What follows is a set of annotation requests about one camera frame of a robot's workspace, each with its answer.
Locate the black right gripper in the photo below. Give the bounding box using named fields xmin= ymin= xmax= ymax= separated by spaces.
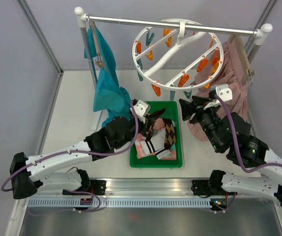
xmin=178 ymin=95 xmax=222 ymax=151

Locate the brown argyle sock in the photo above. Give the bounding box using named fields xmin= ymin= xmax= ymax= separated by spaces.
xmin=163 ymin=118 xmax=176 ymax=149
xmin=144 ymin=108 xmax=166 ymax=141

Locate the white round clip hanger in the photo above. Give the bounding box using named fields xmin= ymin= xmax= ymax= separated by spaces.
xmin=132 ymin=18 xmax=224 ymax=92

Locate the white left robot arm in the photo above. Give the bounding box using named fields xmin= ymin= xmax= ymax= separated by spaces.
xmin=9 ymin=115 xmax=155 ymax=200

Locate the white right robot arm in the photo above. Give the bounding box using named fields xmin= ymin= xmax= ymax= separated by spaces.
xmin=179 ymin=96 xmax=282 ymax=207

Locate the teal cloth on hanger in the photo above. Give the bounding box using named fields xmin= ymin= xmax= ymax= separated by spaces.
xmin=93 ymin=29 xmax=131 ymax=127

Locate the wooden right clip hanger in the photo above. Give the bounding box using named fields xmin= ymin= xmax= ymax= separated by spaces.
xmin=227 ymin=35 xmax=255 ymax=86

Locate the wooden clip hanger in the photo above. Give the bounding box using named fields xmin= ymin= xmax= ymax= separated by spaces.
xmin=89 ymin=20 xmax=104 ymax=68
xmin=227 ymin=35 xmax=255 ymax=86

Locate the wooden left clip hanger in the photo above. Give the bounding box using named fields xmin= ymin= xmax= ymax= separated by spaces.
xmin=89 ymin=20 xmax=104 ymax=68

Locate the pink patterned sock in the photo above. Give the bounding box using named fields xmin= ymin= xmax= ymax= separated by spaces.
xmin=135 ymin=118 xmax=177 ymax=160

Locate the white striped sock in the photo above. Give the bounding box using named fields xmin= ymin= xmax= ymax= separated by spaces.
xmin=140 ymin=132 xmax=171 ymax=160

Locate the pink pleated skirt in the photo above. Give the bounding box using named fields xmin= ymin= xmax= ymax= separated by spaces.
xmin=187 ymin=40 xmax=248 ymax=142

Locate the metal clothes rack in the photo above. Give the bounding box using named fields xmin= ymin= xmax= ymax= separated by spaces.
xmin=73 ymin=6 xmax=273 ymax=116

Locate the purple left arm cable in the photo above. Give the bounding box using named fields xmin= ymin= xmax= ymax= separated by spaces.
xmin=0 ymin=99 xmax=140 ymax=192

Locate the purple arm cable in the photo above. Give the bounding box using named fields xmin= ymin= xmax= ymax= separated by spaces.
xmin=214 ymin=94 xmax=282 ymax=177
xmin=0 ymin=99 xmax=140 ymax=192

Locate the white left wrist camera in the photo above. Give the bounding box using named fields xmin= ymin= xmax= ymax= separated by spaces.
xmin=133 ymin=99 xmax=151 ymax=123

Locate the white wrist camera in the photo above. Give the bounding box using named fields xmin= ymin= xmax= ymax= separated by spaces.
xmin=203 ymin=84 xmax=233 ymax=110
xmin=133 ymin=99 xmax=151 ymax=123

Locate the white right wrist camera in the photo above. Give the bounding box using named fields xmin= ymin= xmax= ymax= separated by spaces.
xmin=203 ymin=84 xmax=233 ymax=110

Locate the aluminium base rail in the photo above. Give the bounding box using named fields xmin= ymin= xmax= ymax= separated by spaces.
xmin=18 ymin=178 xmax=279 ymax=197

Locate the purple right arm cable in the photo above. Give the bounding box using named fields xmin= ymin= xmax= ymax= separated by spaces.
xmin=214 ymin=94 xmax=282 ymax=177

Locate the white slotted cable duct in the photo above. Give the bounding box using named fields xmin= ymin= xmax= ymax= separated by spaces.
xmin=28 ymin=197 xmax=211 ymax=208

